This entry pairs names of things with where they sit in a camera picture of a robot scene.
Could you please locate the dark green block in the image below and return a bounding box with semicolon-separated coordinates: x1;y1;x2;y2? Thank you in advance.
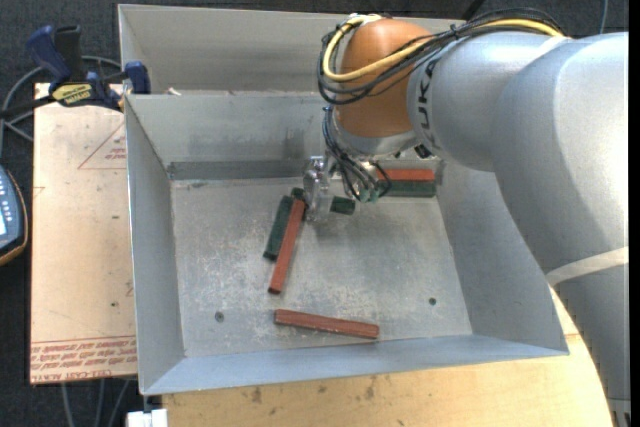
379;181;438;199
262;194;296;261
291;187;357;217

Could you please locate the red-brown flat block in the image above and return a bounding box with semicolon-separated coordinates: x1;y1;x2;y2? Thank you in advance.
374;168;436;183
273;308;381;341
267;198;307;295

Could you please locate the grey metal bin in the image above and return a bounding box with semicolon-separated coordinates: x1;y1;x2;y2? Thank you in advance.
117;3;571;397

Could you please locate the brown cardboard board, red print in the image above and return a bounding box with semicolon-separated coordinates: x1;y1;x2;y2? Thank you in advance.
29;82;139;385

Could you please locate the black cylinder on white bracket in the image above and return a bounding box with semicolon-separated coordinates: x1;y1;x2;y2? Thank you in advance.
413;143;447;187

